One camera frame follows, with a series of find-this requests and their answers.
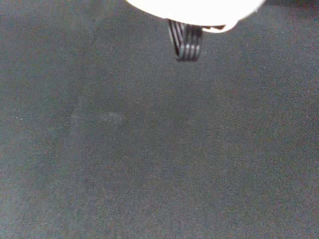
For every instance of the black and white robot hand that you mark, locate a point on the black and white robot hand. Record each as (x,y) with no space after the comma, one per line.
(197,12)

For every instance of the black bench cloth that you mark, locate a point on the black bench cloth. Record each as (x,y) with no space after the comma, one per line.
(149,149)

